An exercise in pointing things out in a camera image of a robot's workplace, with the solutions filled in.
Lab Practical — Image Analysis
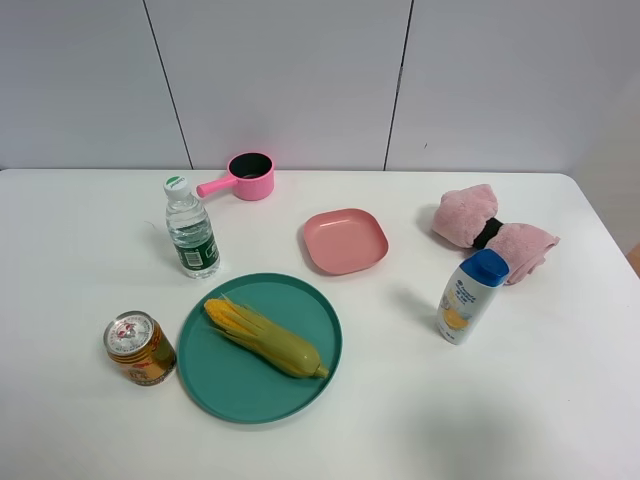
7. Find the clear water bottle green label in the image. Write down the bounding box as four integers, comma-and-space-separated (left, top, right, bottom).
163, 175, 220, 279

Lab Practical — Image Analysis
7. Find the pink square plate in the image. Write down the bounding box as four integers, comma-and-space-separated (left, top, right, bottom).
302, 208, 389, 276

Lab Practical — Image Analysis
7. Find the yellow corn cob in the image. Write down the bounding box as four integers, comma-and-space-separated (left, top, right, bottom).
204, 296, 329, 379

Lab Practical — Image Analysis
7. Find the pink towel with black band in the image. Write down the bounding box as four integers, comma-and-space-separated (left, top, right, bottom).
432, 184, 560, 285

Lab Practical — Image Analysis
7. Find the white shampoo bottle blue cap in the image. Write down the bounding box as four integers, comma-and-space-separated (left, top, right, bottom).
436, 249, 509, 345

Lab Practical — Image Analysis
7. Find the teal round plate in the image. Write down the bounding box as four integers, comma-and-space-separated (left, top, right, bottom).
177, 273, 343, 424

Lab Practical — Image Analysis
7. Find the gold drink can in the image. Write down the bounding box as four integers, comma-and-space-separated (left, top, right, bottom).
103, 310, 177, 386

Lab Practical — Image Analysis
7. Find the pink saucepan with handle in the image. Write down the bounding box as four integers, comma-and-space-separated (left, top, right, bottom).
196, 152, 275, 201

